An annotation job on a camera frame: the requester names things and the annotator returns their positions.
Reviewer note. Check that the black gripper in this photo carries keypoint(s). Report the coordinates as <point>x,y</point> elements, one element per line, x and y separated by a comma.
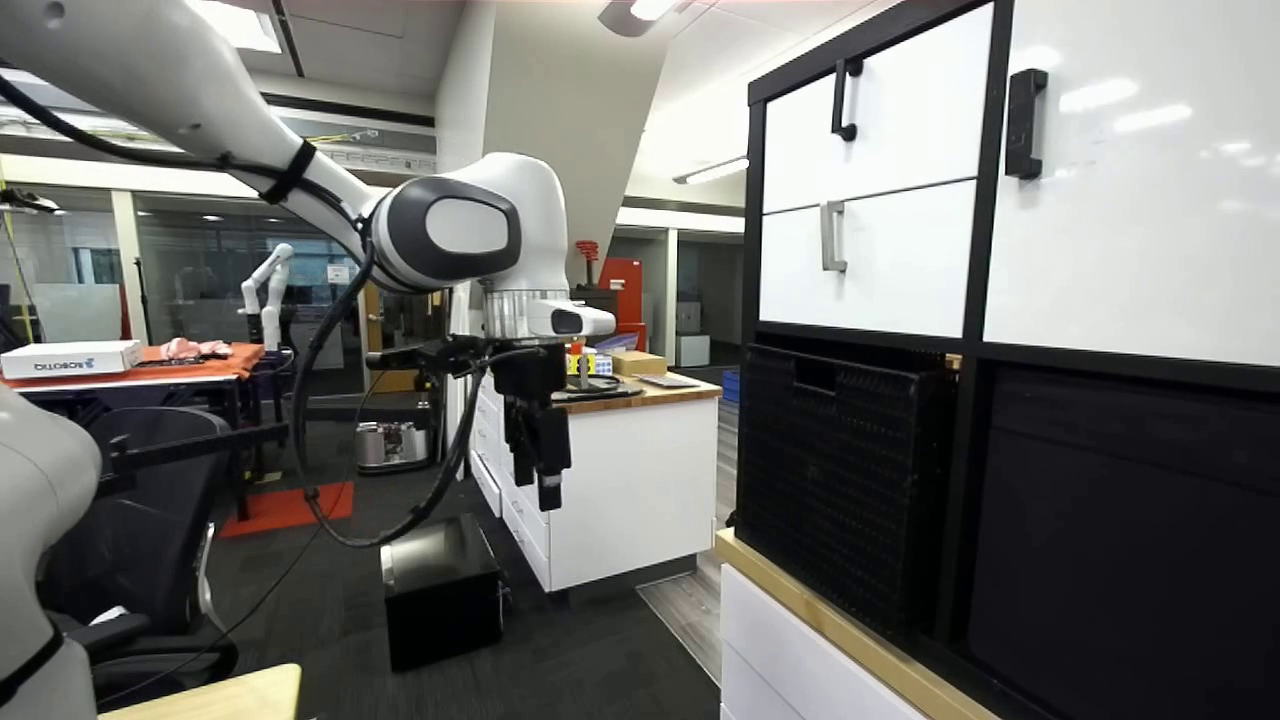
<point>531,383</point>

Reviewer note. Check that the black woven basket with cutout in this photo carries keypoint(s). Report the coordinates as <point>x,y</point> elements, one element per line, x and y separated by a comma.
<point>840,495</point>

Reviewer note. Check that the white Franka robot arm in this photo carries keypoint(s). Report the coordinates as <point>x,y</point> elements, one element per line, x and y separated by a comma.
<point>161,64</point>

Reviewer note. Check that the small white background robot arm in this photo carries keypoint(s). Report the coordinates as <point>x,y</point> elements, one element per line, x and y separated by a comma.
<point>265,284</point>

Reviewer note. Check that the white island cabinet wood top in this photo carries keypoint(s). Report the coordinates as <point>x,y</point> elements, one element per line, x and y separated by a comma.
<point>627,495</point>

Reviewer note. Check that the black and white cabinet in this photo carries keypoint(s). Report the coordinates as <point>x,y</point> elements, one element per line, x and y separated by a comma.
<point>997,265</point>

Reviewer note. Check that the black plain basket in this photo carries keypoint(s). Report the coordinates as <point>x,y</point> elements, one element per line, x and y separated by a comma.
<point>1134,560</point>

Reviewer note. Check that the white cabinet door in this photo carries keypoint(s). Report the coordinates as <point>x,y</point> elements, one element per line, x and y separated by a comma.
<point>1145,254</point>

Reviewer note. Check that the small cardboard box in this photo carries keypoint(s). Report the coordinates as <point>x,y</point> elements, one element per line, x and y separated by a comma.
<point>642,360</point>

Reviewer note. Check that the black floor bin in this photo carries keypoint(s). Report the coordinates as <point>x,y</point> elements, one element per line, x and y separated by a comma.
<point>442,603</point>

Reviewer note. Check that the red floor mat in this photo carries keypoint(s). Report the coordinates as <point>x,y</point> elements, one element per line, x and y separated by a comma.
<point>287,509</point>

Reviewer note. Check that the white counter with wood top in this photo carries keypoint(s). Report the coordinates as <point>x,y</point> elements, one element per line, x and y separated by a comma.
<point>774,654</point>

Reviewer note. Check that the black office chair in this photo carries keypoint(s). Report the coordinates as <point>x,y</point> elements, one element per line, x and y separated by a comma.
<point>147,520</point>

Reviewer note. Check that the orange topped table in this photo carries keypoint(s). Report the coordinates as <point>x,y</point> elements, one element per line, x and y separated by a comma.
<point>147,374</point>

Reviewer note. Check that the flat white box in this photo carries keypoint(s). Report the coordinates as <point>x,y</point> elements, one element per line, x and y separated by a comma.
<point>65,357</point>

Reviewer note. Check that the rectangular ceiling light panel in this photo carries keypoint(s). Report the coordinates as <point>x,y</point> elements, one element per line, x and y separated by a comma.
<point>237,24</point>

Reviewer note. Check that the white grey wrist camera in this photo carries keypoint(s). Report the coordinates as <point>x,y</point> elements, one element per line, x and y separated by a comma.
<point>583,322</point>

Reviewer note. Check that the red wall unit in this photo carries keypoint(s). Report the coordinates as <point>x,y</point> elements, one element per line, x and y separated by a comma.
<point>621,300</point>

